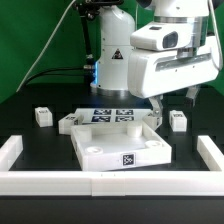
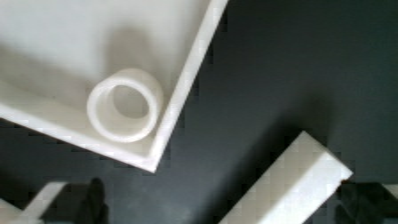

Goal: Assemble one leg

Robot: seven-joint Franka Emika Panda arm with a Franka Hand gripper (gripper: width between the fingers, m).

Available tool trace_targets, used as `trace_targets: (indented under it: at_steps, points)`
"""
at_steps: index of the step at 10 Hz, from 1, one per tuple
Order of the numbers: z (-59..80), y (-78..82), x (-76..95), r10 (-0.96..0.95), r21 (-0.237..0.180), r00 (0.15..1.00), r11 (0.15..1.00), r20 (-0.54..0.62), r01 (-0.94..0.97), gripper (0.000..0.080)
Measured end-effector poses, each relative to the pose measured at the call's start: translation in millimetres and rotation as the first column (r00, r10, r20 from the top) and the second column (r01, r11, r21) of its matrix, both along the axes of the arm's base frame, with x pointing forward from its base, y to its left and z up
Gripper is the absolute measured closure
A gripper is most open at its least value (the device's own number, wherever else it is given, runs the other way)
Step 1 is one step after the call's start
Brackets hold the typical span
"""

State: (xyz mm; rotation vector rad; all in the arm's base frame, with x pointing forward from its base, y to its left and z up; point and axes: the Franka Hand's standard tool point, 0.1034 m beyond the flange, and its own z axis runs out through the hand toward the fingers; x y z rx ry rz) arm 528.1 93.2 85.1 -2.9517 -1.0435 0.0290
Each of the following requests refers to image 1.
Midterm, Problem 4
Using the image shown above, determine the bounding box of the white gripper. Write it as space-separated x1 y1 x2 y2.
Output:
127 36 221 117

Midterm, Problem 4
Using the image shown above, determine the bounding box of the white square tabletop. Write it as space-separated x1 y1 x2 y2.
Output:
71 121 172 171

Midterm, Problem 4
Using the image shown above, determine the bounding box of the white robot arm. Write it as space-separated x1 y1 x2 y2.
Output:
91 0 223 117

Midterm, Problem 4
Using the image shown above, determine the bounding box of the white U-shaped fence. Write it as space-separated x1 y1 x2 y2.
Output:
0 135 224 196

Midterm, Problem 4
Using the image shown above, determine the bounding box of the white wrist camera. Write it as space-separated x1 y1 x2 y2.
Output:
130 25 178 51

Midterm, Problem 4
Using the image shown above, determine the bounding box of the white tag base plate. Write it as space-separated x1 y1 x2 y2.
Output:
74 108 152 125

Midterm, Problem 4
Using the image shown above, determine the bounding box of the black cable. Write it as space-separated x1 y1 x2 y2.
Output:
25 67 86 86

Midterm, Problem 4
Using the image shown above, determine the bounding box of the white cable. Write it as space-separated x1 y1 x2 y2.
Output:
15 0 78 93

